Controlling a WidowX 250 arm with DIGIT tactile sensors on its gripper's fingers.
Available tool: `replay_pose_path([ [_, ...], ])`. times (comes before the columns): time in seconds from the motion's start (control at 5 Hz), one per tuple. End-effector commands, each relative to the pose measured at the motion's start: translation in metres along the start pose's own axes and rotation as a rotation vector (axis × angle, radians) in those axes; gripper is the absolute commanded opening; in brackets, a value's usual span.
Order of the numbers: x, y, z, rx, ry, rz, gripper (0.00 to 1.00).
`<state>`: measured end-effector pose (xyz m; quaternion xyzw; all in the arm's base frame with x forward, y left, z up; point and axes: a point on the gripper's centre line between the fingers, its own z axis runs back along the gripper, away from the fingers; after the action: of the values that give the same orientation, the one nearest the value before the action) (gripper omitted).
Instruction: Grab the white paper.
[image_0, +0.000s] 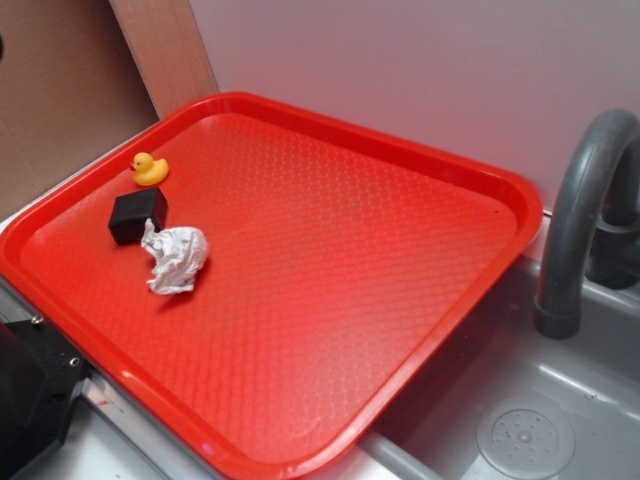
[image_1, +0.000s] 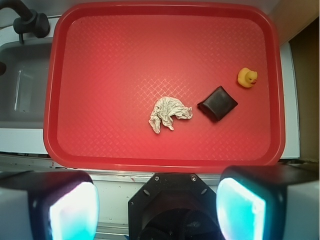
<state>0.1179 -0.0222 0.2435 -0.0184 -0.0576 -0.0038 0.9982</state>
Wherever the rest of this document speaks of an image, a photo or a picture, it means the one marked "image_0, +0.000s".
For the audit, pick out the crumpled white paper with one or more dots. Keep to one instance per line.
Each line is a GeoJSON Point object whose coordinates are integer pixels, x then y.
{"type": "Point", "coordinates": [180, 253]}

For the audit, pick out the red plastic tray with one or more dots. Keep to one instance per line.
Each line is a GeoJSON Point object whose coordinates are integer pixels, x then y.
{"type": "Point", "coordinates": [340, 260]}

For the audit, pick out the yellow rubber duck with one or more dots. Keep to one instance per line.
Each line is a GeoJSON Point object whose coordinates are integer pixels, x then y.
{"type": "Point", "coordinates": [148, 171]}

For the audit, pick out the black rectangular block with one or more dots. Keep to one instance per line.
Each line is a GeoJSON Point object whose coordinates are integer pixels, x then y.
{"type": "Point", "coordinates": [131, 211]}

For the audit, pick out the grey plastic sink basin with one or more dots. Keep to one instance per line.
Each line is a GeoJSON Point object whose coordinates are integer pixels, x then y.
{"type": "Point", "coordinates": [500, 401]}

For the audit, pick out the grey toy faucet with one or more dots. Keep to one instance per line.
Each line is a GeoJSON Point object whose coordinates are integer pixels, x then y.
{"type": "Point", "coordinates": [594, 229]}

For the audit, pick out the brown cardboard panel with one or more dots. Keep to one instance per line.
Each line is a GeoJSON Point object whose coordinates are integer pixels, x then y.
{"type": "Point", "coordinates": [70, 92]}

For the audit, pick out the wooden corner post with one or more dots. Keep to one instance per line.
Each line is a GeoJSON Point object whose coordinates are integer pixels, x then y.
{"type": "Point", "coordinates": [166, 45]}

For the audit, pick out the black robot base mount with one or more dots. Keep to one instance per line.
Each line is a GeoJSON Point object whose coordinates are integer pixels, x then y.
{"type": "Point", "coordinates": [42, 375]}

